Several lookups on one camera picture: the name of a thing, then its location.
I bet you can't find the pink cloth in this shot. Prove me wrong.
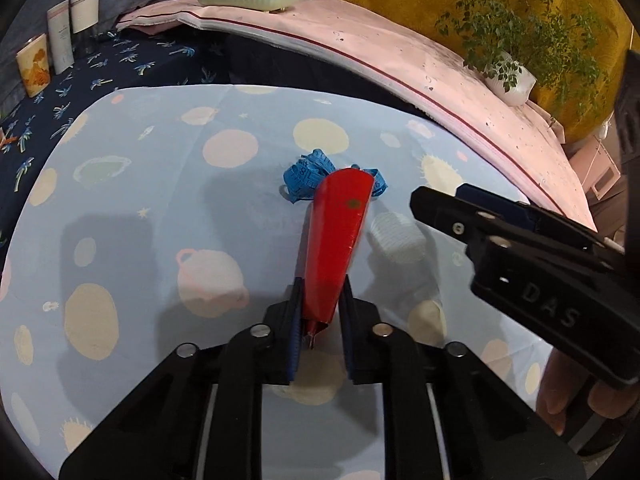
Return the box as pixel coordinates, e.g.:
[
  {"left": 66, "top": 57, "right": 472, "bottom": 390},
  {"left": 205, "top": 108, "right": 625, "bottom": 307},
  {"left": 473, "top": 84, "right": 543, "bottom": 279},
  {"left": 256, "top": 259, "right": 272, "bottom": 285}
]
[{"left": 116, "top": 0, "right": 596, "bottom": 231}]

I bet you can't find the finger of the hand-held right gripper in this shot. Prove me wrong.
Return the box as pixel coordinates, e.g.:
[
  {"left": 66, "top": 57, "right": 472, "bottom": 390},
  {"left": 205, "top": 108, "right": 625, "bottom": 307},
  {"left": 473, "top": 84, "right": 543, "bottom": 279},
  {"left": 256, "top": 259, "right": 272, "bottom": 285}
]
[
  {"left": 454, "top": 183, "right": 598, "bottom": 235},
  {"left": 410, "top": 186, "right": 626, "bottom": 266}
]

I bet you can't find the navy printed cloth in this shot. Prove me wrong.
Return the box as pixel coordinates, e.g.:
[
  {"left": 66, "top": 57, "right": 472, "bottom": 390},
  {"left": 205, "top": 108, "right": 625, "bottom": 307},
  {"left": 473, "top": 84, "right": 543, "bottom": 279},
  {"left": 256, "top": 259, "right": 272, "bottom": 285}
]
[{"left": 0, "top": 30, "right": 231, "bottom": 261}]

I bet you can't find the person's right hand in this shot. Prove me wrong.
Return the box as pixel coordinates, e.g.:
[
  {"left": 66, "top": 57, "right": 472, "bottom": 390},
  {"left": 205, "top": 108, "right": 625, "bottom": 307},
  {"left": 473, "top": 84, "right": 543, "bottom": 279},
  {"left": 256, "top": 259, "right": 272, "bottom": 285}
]
[{"left": 535, "top": 347, "right": 640, "bottom": 436}]

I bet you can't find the yellow printed cup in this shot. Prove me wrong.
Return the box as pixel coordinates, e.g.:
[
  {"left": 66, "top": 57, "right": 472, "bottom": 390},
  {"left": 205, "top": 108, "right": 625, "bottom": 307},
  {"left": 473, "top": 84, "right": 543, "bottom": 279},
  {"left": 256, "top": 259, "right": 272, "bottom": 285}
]
[{"left": 16, "top": 33, "right": 52, "bottom": 98}]

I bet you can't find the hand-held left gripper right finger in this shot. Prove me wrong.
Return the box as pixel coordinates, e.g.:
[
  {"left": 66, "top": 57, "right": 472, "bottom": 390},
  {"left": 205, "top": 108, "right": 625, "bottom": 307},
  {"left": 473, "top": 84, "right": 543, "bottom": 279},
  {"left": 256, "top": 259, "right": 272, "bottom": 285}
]
[{"left": 340, "top": 280, "right": 583, "bottom": 480}]

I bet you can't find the light blue printed tablecloth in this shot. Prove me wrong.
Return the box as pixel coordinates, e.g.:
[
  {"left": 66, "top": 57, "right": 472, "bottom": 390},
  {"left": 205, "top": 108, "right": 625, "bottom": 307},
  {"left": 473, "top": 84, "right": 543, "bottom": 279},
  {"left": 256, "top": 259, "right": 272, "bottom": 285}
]
[{"left": 0, "top": 84, "right": 576, "bottom": 480}]

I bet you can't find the potted plant in white pot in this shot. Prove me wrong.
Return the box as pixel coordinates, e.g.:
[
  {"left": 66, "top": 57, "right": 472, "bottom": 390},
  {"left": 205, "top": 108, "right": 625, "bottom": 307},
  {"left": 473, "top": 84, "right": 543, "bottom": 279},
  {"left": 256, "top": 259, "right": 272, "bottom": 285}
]
[{"left": 435, "top": 0, "right": 626, "bottom": 126}]

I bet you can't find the white tube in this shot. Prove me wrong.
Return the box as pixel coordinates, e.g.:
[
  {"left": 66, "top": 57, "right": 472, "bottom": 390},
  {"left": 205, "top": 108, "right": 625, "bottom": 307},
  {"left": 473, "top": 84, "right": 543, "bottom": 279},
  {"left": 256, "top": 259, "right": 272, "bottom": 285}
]
[{"left": 47, "top": 0, "right": 76, "bottom": 75}]

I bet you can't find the red cone-shaped tool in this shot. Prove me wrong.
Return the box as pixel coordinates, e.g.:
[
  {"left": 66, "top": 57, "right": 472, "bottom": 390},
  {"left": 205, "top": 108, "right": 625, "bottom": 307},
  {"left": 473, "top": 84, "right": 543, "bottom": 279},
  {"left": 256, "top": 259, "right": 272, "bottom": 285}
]
[{"left": 299, "top": 169, "right": 376, "bottom": 351}]

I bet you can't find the pink box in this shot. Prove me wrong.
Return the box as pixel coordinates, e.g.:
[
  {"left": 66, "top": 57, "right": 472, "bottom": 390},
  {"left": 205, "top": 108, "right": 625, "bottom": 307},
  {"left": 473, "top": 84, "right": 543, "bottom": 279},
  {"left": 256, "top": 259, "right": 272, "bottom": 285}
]
[{"left": 570, "top": 135, "right": 628, "bottom": 201}]

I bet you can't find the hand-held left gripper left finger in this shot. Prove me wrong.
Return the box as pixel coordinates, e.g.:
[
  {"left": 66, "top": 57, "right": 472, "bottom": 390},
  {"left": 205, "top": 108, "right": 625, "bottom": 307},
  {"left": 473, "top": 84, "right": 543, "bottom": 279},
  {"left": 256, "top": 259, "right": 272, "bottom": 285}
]
[{"left": 59, "top": 277, "right": 305, "bottom": 480}]

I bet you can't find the blue tape measure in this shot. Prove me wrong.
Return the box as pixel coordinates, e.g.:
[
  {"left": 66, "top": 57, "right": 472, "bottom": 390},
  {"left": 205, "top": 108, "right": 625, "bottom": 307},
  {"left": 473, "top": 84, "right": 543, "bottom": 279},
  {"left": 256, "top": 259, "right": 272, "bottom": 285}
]
[{"left": 283, "top": 148, "right": 390, "bottom": 204}]

